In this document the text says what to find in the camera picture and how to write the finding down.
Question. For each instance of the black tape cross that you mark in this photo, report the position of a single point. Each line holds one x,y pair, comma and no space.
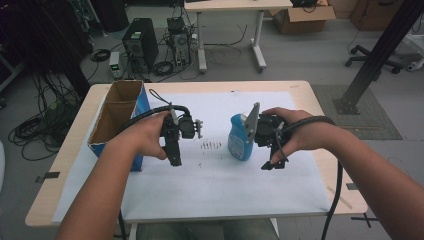
365,219

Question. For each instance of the black office chair base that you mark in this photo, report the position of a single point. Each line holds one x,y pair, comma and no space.
365,53

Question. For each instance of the white paper mat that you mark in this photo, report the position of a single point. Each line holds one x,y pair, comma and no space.
216,190

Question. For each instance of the grey floor mat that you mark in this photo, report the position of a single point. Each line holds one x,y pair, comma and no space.
366,123

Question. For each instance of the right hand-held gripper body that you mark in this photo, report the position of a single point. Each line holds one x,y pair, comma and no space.
266,130

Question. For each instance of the person's left hand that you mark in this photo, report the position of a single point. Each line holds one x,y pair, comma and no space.
146,136

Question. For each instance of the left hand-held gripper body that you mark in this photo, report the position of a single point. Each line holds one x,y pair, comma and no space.
186,128

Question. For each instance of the person's right hand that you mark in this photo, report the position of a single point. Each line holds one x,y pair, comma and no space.
306,133

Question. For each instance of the black metal stand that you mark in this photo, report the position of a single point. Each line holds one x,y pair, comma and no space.
380,53

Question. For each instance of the small grey power supply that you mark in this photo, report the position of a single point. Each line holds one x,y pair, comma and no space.
115,65

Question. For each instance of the blue plastic bottle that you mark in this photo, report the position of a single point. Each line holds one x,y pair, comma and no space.
238,143

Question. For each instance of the open computer case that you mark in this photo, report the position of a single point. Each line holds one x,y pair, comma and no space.
180,43

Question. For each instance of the blue cardboard box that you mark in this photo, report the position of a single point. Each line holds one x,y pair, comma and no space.
115,120

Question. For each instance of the closed brown cardboard box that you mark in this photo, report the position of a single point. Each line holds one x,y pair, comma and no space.
370,15

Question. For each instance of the white desk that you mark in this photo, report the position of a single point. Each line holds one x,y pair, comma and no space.
233,5

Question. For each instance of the black tape strip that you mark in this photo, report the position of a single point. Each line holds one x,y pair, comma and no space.
50,175
352,186

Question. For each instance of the black computer tower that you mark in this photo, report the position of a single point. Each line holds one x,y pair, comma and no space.
140,41

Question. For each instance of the black curtain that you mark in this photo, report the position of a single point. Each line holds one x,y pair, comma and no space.
40,33

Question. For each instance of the open brown cardboard box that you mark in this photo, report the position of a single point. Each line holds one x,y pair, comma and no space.
301,20

